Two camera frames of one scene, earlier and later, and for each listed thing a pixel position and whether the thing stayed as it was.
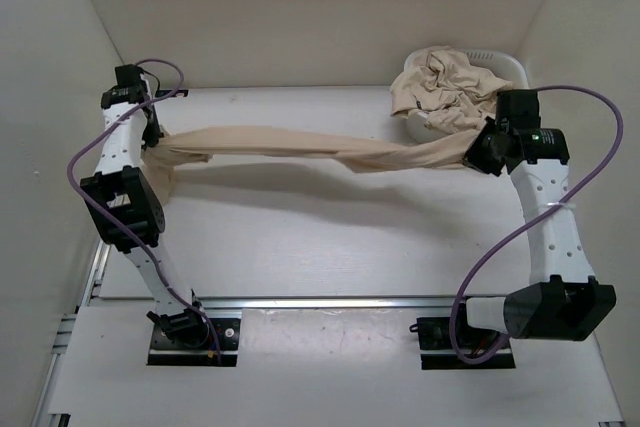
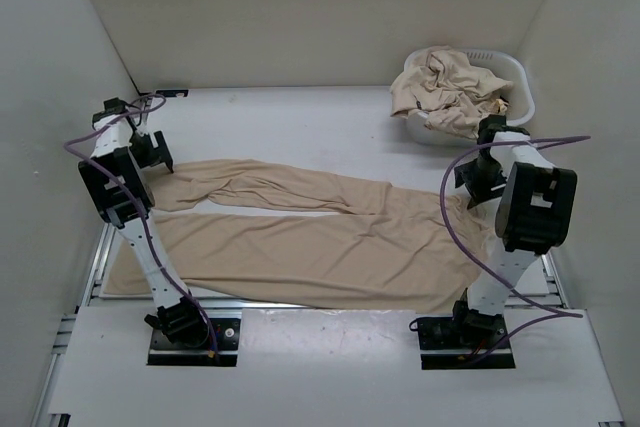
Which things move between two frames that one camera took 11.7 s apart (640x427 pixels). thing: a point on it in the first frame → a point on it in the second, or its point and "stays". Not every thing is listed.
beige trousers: [163, 149] → [390, 248]
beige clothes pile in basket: [457, 95] stays
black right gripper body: [482, 153] → [483, 175]
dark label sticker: [164, 93] stays
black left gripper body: [153, 133] → [143, 148]
